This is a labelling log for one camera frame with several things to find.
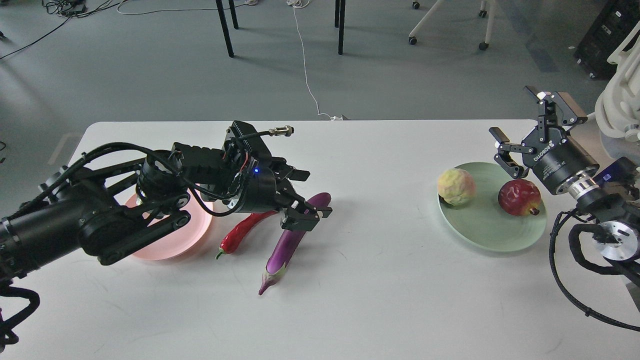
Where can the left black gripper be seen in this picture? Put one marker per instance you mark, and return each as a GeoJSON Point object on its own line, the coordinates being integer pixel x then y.
{"type": "Point", "coordinates": [264, 188]}

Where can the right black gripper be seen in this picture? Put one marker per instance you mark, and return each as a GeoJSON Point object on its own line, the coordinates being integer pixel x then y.
{"type": "Point", "coordinates": [555, 157]}

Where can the yellow pink apple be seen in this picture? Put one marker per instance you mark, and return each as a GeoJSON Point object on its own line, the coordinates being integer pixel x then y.
{"type": "Point", "coordinates": [456, 187]}

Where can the black computer case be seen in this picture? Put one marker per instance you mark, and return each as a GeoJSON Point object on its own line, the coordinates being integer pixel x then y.
{"type": "Point", "coordinates": [612, 25]}

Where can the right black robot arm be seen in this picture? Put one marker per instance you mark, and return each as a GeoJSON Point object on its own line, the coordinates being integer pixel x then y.
{"type": "Point", "coordinates": [606, 238]}

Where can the black table legs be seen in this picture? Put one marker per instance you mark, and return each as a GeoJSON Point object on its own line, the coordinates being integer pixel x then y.
{"type": "Point", "coordinates": [228, 18]}

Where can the pink plate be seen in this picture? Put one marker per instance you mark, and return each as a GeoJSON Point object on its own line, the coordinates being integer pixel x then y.
{"type": "Point", "coordinates": [182, 242]}

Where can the red pomegranate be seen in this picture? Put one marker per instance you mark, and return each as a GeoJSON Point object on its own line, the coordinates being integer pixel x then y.
{"type": "Point", "coordinates": [520, 197]}

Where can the purple eggplant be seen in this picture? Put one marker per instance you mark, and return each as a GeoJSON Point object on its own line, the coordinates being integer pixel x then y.
{"type": "Point", "coordinates": [277, 264]}

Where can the light green plate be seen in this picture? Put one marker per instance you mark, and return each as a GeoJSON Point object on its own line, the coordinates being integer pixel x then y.
{"type": "Point", "coordinates": [483, 223]}

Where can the red chili pepper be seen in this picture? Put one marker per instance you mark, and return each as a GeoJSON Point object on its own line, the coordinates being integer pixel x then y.
{"type": "Point", "coordinates": [234, 238]}

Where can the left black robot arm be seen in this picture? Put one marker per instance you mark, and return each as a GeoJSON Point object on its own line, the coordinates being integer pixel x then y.
{"type": "Point", "coordinates": [121, 197]}

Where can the white office chair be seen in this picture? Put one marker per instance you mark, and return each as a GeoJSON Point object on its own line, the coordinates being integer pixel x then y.
{"type": "Point", "coordinates": [617, 109]}

